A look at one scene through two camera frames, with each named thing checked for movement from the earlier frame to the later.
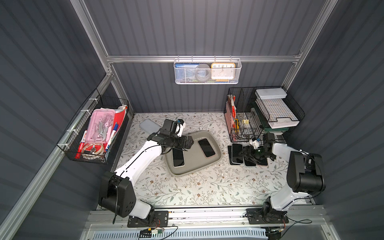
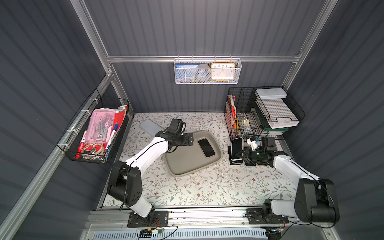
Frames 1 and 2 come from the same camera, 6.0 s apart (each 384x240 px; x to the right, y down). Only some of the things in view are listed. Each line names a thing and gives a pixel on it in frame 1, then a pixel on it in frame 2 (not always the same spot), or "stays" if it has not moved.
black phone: (229, 149) stays
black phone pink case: (248, 163) stays
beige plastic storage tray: (195, 159) stays
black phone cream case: (178, 157) -> (237, 146)
